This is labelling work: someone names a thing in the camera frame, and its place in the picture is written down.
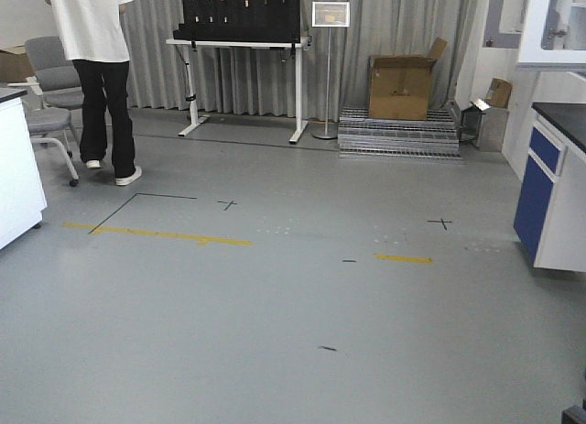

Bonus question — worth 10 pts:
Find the blue and white cabinet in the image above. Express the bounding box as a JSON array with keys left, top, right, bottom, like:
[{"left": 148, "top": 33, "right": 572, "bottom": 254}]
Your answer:
[{"left": 514, "top": 103, "right": 585, "bottom": 273}]

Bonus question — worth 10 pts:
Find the open glass cabinet door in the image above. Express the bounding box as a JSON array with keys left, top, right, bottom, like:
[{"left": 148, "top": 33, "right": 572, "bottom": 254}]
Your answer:
[{"left": 516, "top": 0, "right": 585, "bottom": 73}]

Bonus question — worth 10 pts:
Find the grey curtain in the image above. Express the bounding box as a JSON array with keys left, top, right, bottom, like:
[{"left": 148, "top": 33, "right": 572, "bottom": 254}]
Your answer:
[{"left": 123, "top": 0, "right": 479, "bottom": 120}]

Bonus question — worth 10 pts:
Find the white standing desk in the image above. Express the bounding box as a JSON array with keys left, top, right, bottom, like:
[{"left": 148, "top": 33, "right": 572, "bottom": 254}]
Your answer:
[{"left": 166, "top": 36, "right": 311, "bottom": 145}]

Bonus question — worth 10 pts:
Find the stack of metal grates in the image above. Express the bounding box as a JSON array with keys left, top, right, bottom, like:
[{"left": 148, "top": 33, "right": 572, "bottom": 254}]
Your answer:
[{"left": 338, "top": 107, "right": 461, "bottom": 161}]

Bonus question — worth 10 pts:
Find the large cardboard box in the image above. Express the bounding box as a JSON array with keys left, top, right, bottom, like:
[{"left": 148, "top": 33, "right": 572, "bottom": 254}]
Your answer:
[{"left": 368, "top": 38, "right": 448, "bottom": 121}]

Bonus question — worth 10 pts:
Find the sign on metal stand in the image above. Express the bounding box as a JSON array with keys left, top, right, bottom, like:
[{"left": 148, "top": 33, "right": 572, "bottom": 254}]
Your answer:
[{"left": 312, "top": 1, "right": 350, "bottom": 140}]

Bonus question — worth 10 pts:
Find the black pegboard panel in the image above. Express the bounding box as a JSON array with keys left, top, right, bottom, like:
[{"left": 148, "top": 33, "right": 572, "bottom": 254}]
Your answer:
[{"left": 173, "top": 0, "right": 301, "bottom": 44}]

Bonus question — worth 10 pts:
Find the small cardboard box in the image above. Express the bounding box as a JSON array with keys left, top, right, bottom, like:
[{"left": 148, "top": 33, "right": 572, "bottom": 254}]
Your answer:
[{"left": 485, "top": 78, "right": 512, "bottom": 108}]

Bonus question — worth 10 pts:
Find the grey office chair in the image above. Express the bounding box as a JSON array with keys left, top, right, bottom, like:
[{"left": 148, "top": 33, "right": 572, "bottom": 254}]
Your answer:
[{"left": 10, "top": 36, "right": 83, "bottom": 187}]

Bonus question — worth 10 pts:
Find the person in white shirt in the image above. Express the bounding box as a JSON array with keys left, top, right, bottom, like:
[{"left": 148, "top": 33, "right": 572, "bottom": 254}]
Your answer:
[{"left": 44, "top": 0, "right": 142, "bottom": 187}]

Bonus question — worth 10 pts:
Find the white lab bench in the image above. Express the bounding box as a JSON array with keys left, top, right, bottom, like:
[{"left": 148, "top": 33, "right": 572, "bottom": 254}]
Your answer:
[{"left": 0, "top": 87, "right": 47, "bottom": 247}]

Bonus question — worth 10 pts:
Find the cardboard box behind chair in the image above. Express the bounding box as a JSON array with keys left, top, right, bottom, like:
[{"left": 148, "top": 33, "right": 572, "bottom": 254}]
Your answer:
[{"left": 0, "top": 45, "right": 34, "bottom": 82}]

